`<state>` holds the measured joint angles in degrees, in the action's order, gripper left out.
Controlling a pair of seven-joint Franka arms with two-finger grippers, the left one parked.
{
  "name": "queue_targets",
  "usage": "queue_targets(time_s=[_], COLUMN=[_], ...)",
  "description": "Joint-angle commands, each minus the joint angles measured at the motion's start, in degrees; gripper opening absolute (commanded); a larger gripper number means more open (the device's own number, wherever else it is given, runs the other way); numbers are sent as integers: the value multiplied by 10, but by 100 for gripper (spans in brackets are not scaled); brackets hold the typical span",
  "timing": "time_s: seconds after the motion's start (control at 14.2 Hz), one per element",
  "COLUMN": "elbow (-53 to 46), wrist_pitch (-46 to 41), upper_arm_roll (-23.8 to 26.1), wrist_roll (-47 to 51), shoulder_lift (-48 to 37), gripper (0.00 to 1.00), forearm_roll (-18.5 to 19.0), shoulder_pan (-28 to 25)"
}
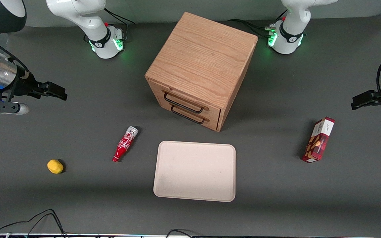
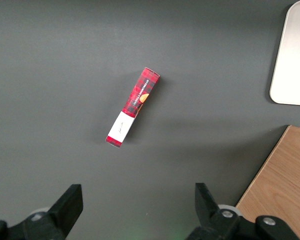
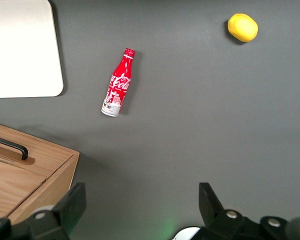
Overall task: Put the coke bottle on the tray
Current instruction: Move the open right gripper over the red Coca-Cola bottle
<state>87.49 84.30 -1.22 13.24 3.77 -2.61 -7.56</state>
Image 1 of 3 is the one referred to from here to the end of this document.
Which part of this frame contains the wooden drawer front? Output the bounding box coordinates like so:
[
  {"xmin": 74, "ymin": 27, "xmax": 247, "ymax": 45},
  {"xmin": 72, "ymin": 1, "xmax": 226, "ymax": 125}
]
[
  {"xmin": 151, "ymin": 82, "xmax": 222, "ymax": 121},
  {"xmin": 159, "ymin": 99, "xmax": 220, "ymax": 131}
]

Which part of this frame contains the black arm base cable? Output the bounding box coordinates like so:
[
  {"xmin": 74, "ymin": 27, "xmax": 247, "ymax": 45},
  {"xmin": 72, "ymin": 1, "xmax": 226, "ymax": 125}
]
[
  {"xmin": 227, "ymin": 19, "xmax": 276, "ymax": 39},
  {"xmin": 104, "ymin": 7, "xmax": 136, "ymax": 41}
]

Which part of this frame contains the red coke bottle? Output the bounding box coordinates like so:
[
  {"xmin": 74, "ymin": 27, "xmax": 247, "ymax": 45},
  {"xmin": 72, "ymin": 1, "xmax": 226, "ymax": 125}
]
[{"xmin": 112, "ymin": 126, "xmax": 139, "ymax": 163}]

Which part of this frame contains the beige plastic tray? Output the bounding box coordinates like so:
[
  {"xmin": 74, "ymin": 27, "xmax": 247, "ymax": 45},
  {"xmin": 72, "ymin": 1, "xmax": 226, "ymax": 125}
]
[{"xmin": 153, "ymin": 141, "xmax": 236, "ymax": 202}]

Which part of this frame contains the black right arm base cable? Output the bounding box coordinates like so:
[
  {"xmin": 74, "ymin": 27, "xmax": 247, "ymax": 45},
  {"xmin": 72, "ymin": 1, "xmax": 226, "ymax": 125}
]
[{"xmin": 104, "ymin": 7, "xmax": 136, "ymax": 41}]

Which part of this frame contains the red plaid shortbread box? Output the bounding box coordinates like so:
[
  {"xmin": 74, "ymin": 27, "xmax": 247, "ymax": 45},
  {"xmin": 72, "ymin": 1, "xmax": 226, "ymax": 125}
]
[{"xmin": 302, "ymin": 116, "xmax": 336, "ymax": 163}]

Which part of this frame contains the black left arm base cable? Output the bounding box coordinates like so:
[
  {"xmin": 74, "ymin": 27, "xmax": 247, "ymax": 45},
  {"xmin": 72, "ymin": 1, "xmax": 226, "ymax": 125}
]
[{"xmin": 227, "ymin": 19, "xmax": 276, "ymax": 39}]

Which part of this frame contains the wooden drawer cabinet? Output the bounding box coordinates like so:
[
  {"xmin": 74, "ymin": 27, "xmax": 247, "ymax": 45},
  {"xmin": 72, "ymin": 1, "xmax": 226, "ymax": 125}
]
[{"xmin": 145, "ymin": 12, "xmax": 258, "ymax": 133}]

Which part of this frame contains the yellow lemon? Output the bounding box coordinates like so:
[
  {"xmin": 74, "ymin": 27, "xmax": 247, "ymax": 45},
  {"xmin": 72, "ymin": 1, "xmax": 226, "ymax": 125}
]
[{"xmin": 47, "ymin": 159, "xmax": 64, "ymax": 174}]

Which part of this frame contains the black metal drawer handle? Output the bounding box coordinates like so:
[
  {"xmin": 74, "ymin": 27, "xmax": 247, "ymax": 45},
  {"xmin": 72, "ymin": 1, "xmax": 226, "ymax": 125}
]
[
  {"xmin": 163, "ymin": 92, "xmax": 205, "ymax": 114},
  {"xmin": 170, "ymin": 105, "xmax": 206, "ymax": 125}
]

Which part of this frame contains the black floor cable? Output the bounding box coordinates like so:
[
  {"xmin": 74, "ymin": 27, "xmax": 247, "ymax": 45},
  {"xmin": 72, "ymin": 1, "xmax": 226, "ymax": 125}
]
[
  {"xmin": 165, "ymin": 229, "xmax": 196, "ymax": 238},
  {"xmin": 0, "ymin": 209, "xmax": 69, "ymax": 237}
]

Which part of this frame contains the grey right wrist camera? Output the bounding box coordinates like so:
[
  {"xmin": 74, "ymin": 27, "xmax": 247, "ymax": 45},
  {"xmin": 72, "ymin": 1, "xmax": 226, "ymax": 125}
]
[{"xmin": 0, "ymin": 101, "xmax": 29, "ymax": 115}]

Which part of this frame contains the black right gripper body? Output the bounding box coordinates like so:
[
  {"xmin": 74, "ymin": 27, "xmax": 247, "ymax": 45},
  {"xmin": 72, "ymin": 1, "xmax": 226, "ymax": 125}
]
[{"xmin": 10, "ymin": 66, "xmax": 48, "ymax": 99}]

